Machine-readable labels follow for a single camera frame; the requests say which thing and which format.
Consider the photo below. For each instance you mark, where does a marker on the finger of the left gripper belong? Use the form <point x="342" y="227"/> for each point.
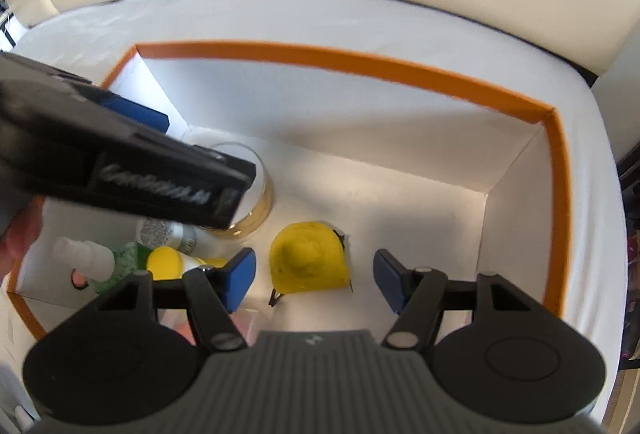
<point x="135" y="111"/>

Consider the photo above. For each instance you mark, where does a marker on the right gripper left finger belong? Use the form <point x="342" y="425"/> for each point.
<point x="215" y="293"/>

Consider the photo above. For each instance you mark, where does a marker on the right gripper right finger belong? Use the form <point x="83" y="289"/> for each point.
<point x="415" y="295"/>

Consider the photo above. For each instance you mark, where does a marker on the pink tube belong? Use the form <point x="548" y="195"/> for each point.
<point x="248" y="321"/>

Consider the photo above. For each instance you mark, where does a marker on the silver labelled bottle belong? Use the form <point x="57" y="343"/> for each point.
<point x="187" y="239"/>

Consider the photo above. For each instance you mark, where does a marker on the yellow cap bottle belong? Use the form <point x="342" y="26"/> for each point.
<point x="169" y="264"/>

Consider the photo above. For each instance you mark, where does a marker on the yellow tape measure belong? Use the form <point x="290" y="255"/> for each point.
<point x="307" y="257"/>

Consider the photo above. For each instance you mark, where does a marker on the round glass jar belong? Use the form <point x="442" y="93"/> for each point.
<point x="257" y="201"/>

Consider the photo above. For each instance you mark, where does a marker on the green spray bottle white cap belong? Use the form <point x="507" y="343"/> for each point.
<point x="95" y="266"/>

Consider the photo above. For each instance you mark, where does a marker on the person's left hand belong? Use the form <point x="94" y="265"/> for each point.
<point x="22" y="233"/>

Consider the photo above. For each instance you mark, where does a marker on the white bed sheet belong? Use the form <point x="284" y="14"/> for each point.
<point x="90" y="41"/>

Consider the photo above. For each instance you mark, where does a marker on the orange cardboard box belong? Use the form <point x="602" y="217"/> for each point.
<point x="442" y="169"/>

